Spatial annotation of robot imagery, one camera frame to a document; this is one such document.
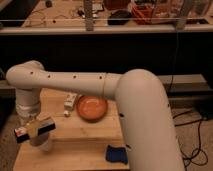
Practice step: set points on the white ceramic cup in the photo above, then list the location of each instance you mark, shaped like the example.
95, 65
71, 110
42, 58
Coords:
46, 145

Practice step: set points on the white tube bottle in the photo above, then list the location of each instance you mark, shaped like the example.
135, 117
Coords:
69, 104

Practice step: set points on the orange crate on bench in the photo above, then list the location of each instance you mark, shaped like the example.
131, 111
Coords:
142, 14

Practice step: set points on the grey metal rail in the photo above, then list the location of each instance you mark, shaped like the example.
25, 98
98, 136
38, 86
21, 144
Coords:
172, 84

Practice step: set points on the grey metal post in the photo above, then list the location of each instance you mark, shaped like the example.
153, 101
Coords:
88, 15

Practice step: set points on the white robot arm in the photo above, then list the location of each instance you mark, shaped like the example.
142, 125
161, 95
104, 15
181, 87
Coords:
145, 114

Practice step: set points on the black bag on bench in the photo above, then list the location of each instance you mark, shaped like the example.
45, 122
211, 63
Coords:
119, 17

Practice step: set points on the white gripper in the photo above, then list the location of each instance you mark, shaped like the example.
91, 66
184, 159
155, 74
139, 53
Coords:
35, 119

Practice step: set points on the black whiteboard eraser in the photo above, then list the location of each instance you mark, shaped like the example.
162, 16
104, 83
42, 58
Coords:
32, 130

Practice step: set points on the orange ceramic bowl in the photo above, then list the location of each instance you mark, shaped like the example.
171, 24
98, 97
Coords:
91, 109

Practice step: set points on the blue sponge cloth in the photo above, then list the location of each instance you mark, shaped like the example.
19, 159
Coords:
116, 154

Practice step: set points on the wooden table board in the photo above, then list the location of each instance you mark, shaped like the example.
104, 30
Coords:
76, 144

